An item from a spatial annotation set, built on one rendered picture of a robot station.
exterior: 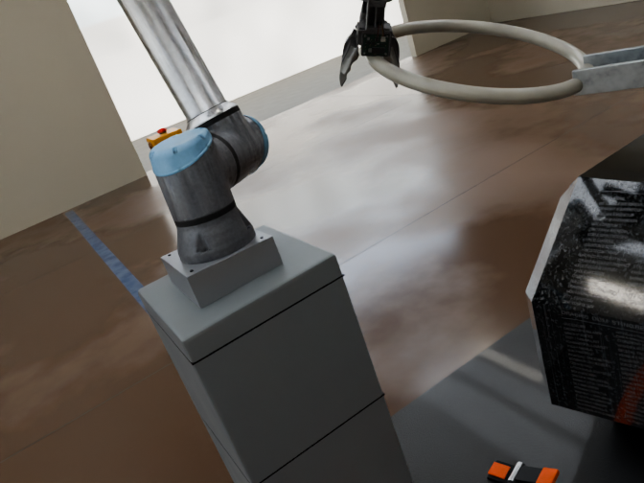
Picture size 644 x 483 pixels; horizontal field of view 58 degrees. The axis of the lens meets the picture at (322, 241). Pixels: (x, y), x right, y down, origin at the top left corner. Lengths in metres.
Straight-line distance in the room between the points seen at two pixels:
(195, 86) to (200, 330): 0.59
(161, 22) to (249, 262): 0.60
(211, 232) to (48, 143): 5.98
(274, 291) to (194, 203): 0.27
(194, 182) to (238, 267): 0.22
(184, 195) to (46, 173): 5.99
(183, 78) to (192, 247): 0.41
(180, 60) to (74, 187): 5.91
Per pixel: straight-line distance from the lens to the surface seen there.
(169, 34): 1.50
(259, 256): 1.36
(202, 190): 1.32
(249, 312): 1.29
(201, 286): 1.33
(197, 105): 1.48
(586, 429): 1.98
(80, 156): 7.31
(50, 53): 7.28
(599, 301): 1.44
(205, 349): 1.28
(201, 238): 1.35
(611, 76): 1.27
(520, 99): 1.18
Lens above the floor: 1.41
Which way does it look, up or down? 23 degrees down
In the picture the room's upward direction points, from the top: 19 degrees counter-clockwise
